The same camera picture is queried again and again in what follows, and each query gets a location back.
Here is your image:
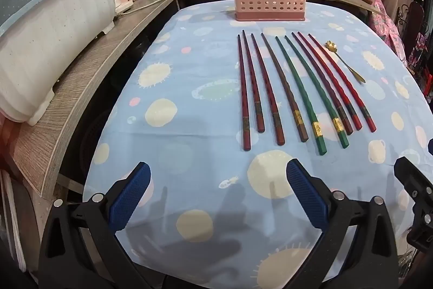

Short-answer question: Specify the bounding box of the pink floral garment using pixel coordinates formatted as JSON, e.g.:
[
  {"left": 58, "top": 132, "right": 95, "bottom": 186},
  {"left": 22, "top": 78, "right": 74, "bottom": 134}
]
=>
[{"left": 360, "top": 0, "right": 408, "bottom": 64}]

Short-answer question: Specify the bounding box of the bright red chopstick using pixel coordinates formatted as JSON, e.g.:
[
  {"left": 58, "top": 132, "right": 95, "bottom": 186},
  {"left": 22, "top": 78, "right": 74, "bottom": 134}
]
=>
[
  {"left": 308, "top": 34, "right": 378, "bottom": 133},
  {"left": 298, "top": 32, "right": 363, "bottom": 131}
]

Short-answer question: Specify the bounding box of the green chopstick gold band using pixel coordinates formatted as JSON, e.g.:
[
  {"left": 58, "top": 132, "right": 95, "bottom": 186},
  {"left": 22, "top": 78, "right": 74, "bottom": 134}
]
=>
[
  {"left": 275, "top": 36, "right": 329, "bottom": 156},
  {"left": 284, "top": 35, "right": 350, "bottom": 148}
]

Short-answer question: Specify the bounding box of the black metal chair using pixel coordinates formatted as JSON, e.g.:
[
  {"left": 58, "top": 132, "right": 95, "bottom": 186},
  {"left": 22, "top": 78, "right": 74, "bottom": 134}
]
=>
[{"left": 402, "top": 0, "right": 427, "bottom": 74}]

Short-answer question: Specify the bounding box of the gold flower-handled spoon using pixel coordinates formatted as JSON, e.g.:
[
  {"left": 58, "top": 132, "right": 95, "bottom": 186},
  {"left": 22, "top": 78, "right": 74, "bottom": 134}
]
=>
[{"left": 325, "top": 41, "right": 366, "bottom": 84}]

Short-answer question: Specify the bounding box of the brown chopstick gold band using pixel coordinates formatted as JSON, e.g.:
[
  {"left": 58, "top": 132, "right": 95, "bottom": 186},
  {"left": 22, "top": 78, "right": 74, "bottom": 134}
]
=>
[{"left": 260, "top": 33, "right": 310, "bottom": 143}]

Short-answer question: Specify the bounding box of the white power cord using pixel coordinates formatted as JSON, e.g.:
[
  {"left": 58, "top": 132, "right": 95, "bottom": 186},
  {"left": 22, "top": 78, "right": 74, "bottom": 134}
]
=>
[{"left": 117, "top": 0, "right": 192, "bottom": 20}]

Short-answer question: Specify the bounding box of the dark red chopstick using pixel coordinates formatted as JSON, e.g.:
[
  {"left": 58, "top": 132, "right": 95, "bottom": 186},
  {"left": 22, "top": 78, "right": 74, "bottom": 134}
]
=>
[
  {"left": 251, "top": 33, "right": 286, "bottom": 145},
  {"left": 242, "top": 30, "right": 265, "bottom": 133},
  {"left": 237, "top": 34, "right": 252, "bottom": 151}
]

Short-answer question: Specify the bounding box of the grey wood-grain counter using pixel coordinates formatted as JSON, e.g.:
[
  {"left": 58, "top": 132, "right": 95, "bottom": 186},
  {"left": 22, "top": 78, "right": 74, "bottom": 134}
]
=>
[{"left": 0, "top": 0, "right": 193, "bottom": 200}]

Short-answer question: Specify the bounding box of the white dish rack blue lid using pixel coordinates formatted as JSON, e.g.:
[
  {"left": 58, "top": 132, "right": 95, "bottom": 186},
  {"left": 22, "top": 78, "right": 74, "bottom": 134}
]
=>
[{"left": 0, "top": 0, "right": 117, "bottom": 127}]

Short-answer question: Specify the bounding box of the maroon chopstick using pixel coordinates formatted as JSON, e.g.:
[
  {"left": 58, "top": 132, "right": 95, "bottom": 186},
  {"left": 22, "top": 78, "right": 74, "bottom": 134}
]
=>
[{"left": 291, "top": 32, "right": 354, "bottom": 135}]

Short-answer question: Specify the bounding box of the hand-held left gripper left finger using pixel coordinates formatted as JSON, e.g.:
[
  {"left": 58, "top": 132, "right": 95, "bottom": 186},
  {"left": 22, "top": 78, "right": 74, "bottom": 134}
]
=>
[{"left": 39, "top": 162, "right": 166, "bottom": 289}]

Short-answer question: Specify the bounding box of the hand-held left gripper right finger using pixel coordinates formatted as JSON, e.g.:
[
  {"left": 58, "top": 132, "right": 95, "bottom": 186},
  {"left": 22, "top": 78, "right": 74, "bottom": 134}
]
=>
[{"left": 286, "top": 158, "right": 400, "bottom": 289}]

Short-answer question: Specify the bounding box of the blue planet-print tablecloth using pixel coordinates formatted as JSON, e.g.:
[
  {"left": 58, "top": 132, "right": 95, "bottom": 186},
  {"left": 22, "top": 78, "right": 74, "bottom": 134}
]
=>
[{"left": 83, "top": 3, "right": 433, "bottom": 289}]

